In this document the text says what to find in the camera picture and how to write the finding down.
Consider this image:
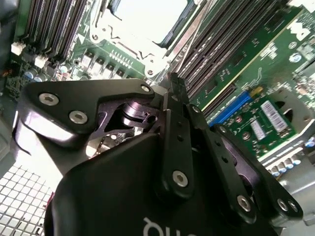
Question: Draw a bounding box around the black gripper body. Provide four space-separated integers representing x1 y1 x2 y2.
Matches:
43 133 279 236

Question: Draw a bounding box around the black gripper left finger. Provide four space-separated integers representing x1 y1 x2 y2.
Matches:
11 72 195 200

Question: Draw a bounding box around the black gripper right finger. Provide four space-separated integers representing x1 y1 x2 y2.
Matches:
178 78 305 226

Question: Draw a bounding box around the thin metal locking lever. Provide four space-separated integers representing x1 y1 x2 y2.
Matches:
176 14 217 73

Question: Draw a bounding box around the metal socket cover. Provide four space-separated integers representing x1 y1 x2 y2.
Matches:
88 0 174 80

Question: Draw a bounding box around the silver CPU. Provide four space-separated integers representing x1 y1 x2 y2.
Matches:
108 0 195 45

